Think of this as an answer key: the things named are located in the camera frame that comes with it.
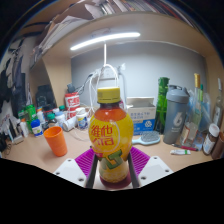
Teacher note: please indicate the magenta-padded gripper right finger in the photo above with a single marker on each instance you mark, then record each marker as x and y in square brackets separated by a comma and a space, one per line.
[155, 169]

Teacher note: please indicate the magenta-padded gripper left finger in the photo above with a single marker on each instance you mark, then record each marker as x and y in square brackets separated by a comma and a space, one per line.
[71, 170]

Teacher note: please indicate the yellow drink bottle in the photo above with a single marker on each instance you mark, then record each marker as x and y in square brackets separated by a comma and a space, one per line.
[110, 133]

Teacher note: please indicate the white ointment tube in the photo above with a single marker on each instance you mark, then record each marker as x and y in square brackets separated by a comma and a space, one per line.
[180, 152]

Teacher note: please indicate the light blue hairbrush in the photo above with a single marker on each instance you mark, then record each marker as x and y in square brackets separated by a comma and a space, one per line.
[150, 137]

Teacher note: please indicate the orange plastic cup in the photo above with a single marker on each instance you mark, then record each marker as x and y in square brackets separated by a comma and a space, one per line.
[56, 141]

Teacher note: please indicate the red pen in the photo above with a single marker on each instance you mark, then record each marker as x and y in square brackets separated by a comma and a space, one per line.
[185, 147]

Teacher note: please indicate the white plastic jar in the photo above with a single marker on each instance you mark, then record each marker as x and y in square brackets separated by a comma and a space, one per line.
[82, 119]

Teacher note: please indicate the blue and white carton box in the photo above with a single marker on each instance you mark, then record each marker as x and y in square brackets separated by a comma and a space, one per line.
[143, 118]

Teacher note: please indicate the blue-capped white bottle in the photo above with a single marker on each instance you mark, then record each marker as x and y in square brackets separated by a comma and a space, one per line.
[36, 128]

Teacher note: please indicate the grey shaker bottle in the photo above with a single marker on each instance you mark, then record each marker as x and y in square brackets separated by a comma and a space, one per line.
[175, 116]

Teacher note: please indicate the white-lidded brown jar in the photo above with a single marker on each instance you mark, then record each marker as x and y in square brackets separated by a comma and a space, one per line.
[210, 141]

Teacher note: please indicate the red and white canister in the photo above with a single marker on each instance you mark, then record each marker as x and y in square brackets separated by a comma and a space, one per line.
[72, 101]

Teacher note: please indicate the green glass bottle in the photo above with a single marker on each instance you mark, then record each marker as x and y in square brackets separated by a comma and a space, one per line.
[161, 100]

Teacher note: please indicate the green plastic container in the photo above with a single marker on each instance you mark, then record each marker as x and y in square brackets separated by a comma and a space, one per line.
[30, 112]

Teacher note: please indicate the clear glass bottle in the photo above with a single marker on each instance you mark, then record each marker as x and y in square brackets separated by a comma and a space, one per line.
[218, 110]

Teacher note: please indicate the green-capped slim bottle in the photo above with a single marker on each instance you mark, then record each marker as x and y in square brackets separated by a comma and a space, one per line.
[201, 91]

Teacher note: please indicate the yellow-capped glass bottle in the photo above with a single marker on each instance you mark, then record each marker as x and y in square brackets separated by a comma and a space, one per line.
[197, 80]

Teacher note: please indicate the dark hanging clothes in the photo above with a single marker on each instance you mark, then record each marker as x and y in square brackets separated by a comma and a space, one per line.
[13, 86]

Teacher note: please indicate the white power strip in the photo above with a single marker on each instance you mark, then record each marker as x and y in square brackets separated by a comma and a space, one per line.
[111, 71]

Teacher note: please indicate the white under-shelf light bar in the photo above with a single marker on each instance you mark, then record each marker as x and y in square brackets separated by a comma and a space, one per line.
[105, 40]

